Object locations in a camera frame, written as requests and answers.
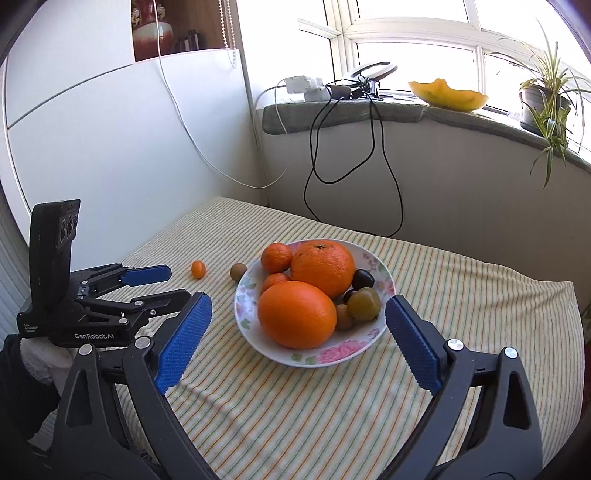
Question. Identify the potted spider plant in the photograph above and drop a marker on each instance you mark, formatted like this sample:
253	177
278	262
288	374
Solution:
531	104

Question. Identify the black power adapter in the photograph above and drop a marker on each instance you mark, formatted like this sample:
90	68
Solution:
339	91

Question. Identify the white window frame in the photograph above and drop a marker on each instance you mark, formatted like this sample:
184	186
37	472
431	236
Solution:
344	18

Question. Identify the floral white plate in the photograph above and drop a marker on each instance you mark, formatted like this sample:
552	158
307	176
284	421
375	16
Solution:
323	356

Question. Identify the person's left forearm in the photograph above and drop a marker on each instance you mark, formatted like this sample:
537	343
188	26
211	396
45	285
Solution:
27	397

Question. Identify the yellow melon rind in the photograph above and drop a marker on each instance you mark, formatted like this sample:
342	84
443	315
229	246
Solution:
443	97

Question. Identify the striped cloth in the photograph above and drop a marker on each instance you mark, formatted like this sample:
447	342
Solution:
323	415

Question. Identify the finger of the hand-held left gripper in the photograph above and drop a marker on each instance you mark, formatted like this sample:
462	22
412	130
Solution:
147	275
157	302

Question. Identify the white cabinet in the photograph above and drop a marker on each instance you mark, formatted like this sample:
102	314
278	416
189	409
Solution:
92	138

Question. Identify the green plum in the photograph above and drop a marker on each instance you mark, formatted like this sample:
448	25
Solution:
364	304

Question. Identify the white power adapter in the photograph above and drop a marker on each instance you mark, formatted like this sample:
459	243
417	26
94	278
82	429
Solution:
318	94

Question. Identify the small tangerine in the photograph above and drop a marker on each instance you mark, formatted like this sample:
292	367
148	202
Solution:
272	280

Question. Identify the small brown fruit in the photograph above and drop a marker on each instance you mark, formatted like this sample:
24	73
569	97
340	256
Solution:
344	319
238	272

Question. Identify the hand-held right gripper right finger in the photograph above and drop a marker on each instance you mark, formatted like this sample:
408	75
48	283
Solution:
415	346

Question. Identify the large orange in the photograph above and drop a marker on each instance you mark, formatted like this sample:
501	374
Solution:
295	316
323	267

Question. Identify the red vase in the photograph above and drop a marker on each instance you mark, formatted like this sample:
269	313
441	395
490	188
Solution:
150	34

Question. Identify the dark plum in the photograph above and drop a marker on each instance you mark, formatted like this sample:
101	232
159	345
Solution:
363	279
349	296

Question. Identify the kumquat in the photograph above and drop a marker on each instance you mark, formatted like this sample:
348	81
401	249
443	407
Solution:
198	269

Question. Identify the white power strip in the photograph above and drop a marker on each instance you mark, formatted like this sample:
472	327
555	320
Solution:
298	84

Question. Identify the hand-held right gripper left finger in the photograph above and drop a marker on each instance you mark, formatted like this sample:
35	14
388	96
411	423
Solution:
184	339

